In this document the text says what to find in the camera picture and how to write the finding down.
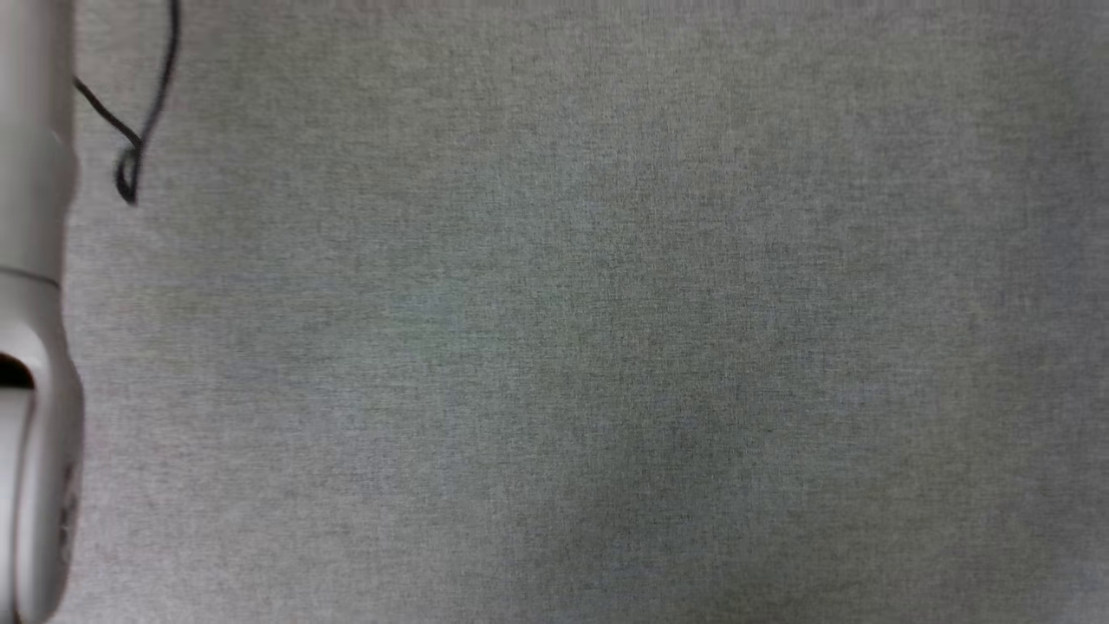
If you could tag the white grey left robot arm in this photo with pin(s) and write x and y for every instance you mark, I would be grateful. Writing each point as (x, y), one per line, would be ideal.
(35, 303)

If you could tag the grey fabric sofa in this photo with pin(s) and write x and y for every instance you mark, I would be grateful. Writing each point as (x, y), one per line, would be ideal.
(589, 329)

